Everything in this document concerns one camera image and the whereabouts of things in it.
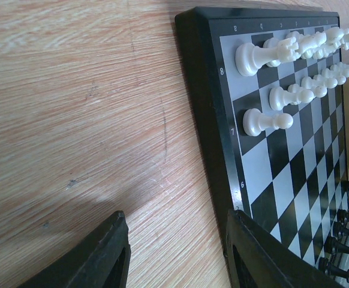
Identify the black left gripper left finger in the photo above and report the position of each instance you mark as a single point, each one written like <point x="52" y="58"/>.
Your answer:
<point x="101" y="259"/>

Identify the white chess pawn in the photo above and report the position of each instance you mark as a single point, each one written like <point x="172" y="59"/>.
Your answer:
<point x="279" y="98"/>
<point x="255" y="122"/>

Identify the black chess piece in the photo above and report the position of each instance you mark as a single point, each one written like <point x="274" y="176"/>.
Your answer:
<point x="329" y="269"/>
<point x="340" y="230"/>
<point x="333" y="246"/>

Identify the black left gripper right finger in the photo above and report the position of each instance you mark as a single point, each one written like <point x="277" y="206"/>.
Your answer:
<point x="257" y="259"/>

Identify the black and grey chessboard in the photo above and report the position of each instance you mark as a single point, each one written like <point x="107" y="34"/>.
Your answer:
<point x="291" y="182"/>

